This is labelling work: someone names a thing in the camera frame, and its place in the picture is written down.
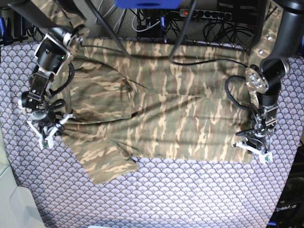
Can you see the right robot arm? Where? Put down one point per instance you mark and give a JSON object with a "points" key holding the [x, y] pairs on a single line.
{"points": [[65, 30]]}

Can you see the blue clamp right edge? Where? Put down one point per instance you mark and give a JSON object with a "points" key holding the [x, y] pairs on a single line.
{"points": [[301, 47]]}

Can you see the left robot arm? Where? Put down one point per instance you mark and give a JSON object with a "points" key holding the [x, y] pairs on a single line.
{"points": [[278, 36]]}

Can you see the white plastic bin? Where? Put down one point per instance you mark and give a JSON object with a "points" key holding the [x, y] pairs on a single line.
{"points": [[17, 206]]}

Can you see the camouflage T-shirt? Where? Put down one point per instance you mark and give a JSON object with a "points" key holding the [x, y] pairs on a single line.
{"points": [[117, 108]]}

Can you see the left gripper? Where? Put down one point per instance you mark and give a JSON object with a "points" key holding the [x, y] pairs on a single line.
{"points": [[255, 141]]}

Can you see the blue clamp left edge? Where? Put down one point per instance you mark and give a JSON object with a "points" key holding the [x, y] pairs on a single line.
{"points": [[5, 31]]}

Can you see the black OpenArm box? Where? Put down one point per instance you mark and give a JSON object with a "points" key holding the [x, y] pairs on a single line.
{"points": [[288, 202]]}

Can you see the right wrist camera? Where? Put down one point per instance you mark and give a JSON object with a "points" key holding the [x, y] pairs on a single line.
{"points": [[46, 143]]}

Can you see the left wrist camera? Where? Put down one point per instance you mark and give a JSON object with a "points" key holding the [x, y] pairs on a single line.
{"points": [[266, 158]]}

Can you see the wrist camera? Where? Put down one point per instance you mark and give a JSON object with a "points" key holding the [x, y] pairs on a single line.
{"points": [[266, 158], [46, 143]]}

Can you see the blue mount plate top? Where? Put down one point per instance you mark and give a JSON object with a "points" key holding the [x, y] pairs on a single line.
{"points": [[147, 4]]}

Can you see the black power strip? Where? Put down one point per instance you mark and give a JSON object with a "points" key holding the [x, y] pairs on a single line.
{"points": [[210, 14]]}

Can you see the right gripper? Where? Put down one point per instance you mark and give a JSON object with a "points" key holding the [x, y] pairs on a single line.
{"points": [[46, 125]]}

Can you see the blue clamp edge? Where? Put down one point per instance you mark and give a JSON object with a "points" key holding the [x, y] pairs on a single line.
{"points": [[5, 31], [301, 47]]}

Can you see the purple fan-pattern tablecloth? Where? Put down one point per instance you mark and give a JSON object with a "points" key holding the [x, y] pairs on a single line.
{"points": [[163, 193]]}

